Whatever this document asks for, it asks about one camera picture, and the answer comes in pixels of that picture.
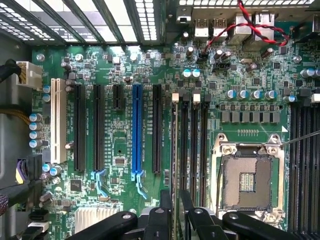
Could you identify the open black PC case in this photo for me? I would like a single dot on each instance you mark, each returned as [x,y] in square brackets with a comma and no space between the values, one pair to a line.
[82,20]

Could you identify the black SATA plug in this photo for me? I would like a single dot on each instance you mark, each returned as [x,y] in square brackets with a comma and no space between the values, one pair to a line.
[38,215]

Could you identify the white power plug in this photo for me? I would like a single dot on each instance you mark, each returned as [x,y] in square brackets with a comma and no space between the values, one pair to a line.
[31,75]

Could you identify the green Dell motherboard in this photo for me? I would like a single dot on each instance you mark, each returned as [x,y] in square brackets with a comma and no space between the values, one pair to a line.
[120,140]

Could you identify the metal socket cover frame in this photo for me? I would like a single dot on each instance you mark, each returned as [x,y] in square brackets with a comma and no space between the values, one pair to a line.
[271,217]

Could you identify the silver finned chipset heatsink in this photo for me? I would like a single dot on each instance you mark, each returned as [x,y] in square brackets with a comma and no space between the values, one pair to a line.
[87,217]

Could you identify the metal CPU socket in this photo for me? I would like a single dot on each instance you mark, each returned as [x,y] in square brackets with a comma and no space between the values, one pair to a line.
[247,180]

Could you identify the white expansion slot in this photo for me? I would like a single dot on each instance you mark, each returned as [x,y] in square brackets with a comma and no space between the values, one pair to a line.
[58,120]

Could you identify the long black expansion slot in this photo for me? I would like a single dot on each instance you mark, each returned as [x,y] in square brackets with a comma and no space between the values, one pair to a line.
[99,130]
[157,130]
[80,130]

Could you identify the thin steel locking lever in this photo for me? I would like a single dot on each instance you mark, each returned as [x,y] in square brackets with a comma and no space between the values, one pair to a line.
[219,195]
[300,138]

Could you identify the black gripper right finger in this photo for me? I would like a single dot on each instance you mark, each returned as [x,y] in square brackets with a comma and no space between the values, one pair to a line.
[205,227]

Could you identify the silver power supply unit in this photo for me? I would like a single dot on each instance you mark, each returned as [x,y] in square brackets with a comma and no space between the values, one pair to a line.
[10,140]

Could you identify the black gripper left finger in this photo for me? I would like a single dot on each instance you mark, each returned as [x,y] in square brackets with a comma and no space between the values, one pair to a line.
[157,225]

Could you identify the blue expansion slot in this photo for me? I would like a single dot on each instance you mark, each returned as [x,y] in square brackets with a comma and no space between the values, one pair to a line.
[137,130]

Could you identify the short black expansion slot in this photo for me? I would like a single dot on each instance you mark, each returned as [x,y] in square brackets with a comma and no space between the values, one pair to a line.
[118,97]

